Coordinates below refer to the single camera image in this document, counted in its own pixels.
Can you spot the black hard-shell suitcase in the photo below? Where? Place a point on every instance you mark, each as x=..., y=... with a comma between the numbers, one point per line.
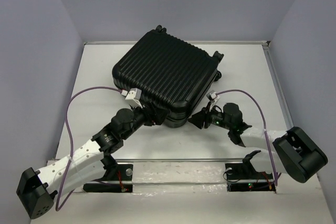
x=171, y=73

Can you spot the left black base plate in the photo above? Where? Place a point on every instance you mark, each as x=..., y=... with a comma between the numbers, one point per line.
x=120, y=182

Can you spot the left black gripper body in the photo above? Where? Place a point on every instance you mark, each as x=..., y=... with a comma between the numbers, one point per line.
x=138, y=119

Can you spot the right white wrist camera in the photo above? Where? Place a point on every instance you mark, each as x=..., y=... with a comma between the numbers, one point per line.
x=213, y=99

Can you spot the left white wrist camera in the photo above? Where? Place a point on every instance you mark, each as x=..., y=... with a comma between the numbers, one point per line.
x=133, y=98

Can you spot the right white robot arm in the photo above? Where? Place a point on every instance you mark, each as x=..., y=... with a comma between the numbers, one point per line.
x=290, y=152

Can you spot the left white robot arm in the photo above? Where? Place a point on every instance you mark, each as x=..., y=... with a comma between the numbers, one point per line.
x=38, y=190

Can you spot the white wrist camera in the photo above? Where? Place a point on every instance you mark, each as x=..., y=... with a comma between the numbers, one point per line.
x=213, y=99
x=133, y=98

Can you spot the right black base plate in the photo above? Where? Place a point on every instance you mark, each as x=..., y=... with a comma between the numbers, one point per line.
x=242, y=176

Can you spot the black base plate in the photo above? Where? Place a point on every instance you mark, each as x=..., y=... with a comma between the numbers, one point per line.
x=120, y=182
x=242, y=176

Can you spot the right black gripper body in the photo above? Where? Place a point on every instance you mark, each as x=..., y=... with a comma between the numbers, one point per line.
x=217, y=118

